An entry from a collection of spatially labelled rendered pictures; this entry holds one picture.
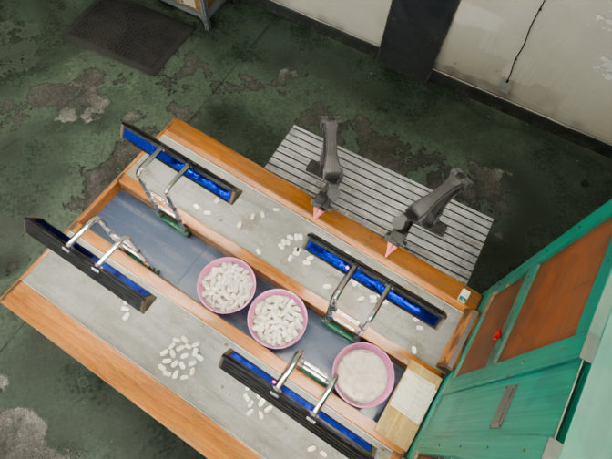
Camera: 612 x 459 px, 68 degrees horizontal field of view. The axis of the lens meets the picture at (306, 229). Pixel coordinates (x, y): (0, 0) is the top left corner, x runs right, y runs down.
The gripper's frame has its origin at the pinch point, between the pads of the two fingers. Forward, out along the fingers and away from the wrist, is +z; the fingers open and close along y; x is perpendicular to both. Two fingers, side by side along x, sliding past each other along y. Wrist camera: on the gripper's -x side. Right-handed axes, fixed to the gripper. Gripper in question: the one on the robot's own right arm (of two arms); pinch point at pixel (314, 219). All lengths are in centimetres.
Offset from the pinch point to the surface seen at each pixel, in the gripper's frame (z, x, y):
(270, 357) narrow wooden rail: 53, -34, 17
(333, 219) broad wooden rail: -1.5, 13.0, 5.9
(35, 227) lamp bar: 40, -68, -84
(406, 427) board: 46, -30, 80
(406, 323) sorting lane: 19, -2, 60
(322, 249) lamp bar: -0.7, -30.9, 14.9
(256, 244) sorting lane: 23.9, -5.5, -18.5
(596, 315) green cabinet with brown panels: -42, -88, 85
